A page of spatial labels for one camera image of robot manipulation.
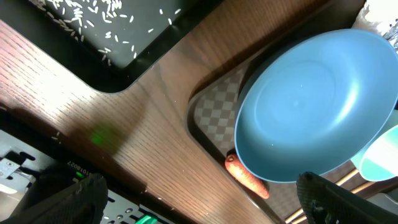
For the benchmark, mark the light blue small bowl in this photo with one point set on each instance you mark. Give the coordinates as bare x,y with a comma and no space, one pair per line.
391,122

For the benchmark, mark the left wooden chopstick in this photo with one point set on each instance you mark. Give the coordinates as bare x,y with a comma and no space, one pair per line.
344,179

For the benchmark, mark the dark blue plate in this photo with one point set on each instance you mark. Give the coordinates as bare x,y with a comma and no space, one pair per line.
316,105

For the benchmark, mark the orange carrot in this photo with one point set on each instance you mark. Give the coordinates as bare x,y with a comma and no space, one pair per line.
236,168

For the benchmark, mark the light blue cup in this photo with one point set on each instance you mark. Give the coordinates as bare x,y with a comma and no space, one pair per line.
379,161

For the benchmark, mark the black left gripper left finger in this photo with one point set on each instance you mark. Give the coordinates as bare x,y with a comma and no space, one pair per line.
82,202

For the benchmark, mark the white rice pile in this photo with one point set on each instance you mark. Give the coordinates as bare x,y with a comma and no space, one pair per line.
119,30

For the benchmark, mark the crumpled foil wrapper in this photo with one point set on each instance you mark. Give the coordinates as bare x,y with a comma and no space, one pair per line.
392,36

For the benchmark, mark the black waste tray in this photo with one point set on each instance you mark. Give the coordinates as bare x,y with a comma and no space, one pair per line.
82,60

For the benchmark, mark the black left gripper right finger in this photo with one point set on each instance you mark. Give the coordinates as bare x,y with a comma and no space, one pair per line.
324,202

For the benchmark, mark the dark brown serving tray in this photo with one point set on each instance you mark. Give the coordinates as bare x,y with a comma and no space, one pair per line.
211,112

